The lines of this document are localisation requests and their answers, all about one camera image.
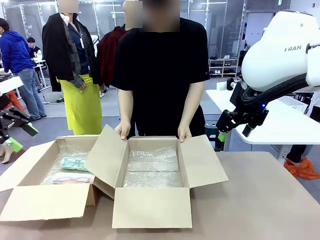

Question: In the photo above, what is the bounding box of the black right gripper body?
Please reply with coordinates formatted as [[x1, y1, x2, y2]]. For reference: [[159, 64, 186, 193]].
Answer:
[[231, 106, 270, 127]]

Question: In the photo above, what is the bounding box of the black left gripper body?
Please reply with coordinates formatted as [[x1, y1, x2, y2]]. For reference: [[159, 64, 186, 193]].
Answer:
[[0, 95, 17, 145]]

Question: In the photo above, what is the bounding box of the brown cardboard shipping box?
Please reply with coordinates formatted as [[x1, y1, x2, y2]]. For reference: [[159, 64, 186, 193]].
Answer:
[[83, 124, 230, 230], [0, 134, 106, 222]]

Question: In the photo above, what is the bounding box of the person's right forearm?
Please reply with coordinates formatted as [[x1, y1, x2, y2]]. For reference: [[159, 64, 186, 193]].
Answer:
[[117, 97, 135, 125]]

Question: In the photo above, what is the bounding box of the person's left forearm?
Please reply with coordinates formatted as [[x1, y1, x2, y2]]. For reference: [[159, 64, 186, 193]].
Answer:
[[179, 99, 201, 127]]

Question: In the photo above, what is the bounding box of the teal packaged glasses set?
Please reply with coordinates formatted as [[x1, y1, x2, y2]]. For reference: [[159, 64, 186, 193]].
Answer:
[[61, 156, 91, 172]]

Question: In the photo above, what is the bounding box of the red packaged glasses set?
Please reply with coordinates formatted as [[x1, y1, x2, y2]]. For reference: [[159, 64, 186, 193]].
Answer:
[[51, 172, 95, 185]]

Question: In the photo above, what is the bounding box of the person's left hand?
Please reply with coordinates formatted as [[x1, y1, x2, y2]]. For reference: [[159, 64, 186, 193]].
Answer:
[[177, 124, 193, 144]]

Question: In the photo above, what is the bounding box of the person's right hand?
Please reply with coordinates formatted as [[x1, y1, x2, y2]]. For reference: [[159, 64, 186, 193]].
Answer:
[[114, 120, 132, 141]]

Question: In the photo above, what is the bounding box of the black plastic stool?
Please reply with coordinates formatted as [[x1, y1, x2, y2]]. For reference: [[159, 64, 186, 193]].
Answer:
[[204, 119, 219, 152]]

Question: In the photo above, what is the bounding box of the white work table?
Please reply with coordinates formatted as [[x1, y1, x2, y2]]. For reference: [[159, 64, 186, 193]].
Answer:
[[0, 75, 24, 95]]

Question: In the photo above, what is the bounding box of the wooden shoe rack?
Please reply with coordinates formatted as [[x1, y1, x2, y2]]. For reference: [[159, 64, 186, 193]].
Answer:
[[208, 58, 240, 79]]

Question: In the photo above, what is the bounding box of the yellow-green skirt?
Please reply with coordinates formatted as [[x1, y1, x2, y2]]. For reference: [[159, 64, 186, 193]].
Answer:
[[56, 73, 103, 136]]

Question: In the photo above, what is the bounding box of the person in black trousers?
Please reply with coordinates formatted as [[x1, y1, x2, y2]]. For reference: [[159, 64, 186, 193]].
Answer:
[[286, 144, 315, 166]]

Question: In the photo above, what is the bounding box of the person in blue hoodie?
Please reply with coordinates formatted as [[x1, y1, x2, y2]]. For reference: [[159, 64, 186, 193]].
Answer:
[[0, 17, 48, 121]]

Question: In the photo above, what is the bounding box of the white desk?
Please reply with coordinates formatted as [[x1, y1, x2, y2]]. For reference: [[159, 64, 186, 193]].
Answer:
[[31, 59, 49, 91]]

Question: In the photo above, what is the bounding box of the seated person in varsity jacket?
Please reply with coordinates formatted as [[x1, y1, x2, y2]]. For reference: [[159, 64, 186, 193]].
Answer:
[[26, 37, 44, 62]]

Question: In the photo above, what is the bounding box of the person in black t-shirt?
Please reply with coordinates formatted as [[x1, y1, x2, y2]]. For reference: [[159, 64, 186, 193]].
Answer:
[[111, 0, 212, 138]]

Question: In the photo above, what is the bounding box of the black jacket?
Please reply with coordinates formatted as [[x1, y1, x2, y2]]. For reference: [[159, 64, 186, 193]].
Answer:
[[41, 12, 102, 93]]

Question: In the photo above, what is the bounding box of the mannequin in blue shirt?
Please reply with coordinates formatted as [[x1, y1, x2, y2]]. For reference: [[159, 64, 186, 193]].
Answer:
[[41, 0, 103, 136]]

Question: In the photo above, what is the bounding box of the mannequin in dark red garment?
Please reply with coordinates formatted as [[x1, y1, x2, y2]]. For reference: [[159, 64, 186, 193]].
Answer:
[[96, 23, 128, 88]]

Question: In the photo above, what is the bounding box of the black corrugated cable bundle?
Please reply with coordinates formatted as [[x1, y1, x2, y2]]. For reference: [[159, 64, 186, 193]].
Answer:
[[239, 72, 310, 107]]

